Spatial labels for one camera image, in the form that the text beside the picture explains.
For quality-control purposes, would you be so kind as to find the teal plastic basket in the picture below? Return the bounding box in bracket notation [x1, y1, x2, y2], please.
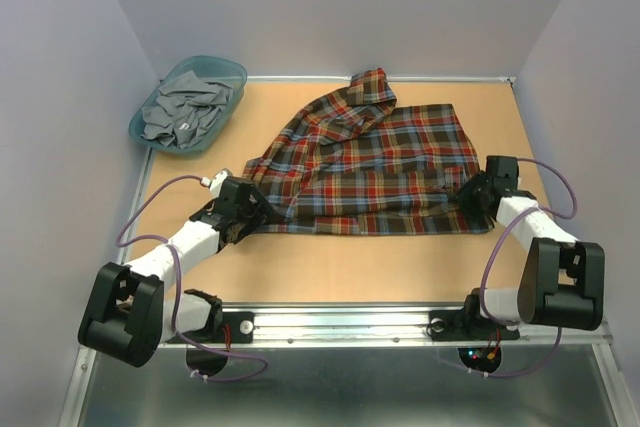
[129, 55, 247, 156]

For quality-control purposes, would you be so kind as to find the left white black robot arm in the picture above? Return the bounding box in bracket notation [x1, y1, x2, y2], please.
[77, 170, 279, 379]

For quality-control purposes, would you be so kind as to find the plaid long sleeve shirt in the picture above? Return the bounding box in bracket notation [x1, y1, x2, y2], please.
[243, 68, 493, 236]

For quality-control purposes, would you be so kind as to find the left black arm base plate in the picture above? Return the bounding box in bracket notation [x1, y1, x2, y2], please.
[184, 311, 255, 346]

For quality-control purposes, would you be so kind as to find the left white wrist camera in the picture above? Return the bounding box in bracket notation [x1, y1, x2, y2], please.
[200, 169, 231, 198]

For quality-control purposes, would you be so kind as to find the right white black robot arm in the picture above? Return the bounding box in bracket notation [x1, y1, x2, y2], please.
[455, 155, 605, 337]

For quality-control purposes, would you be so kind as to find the aluminium front rail frame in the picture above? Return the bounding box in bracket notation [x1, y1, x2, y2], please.
[57, 146, 626, 427]

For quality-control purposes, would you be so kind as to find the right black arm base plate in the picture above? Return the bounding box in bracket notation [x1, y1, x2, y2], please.
[426, 310, 520, 342]

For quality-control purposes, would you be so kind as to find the grey long sleeve shirt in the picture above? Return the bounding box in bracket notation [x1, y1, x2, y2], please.
[140, 71, 235, 150]

